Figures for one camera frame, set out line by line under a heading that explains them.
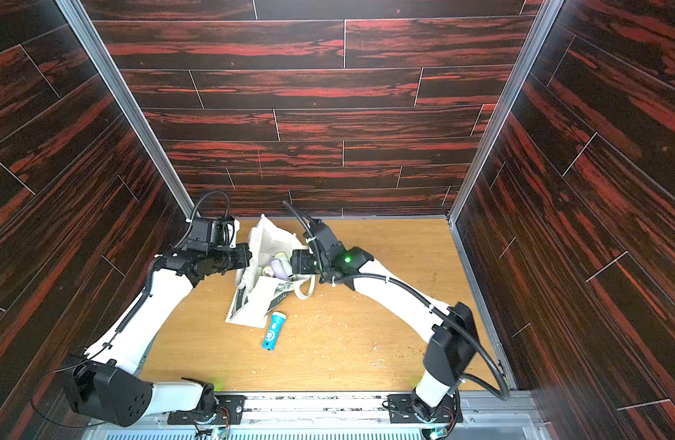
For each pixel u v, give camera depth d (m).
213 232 0.60
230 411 0.73
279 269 0.93
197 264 0.54
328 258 0.58
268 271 0.94
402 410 0.74
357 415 0.74
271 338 0.84
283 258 0.95
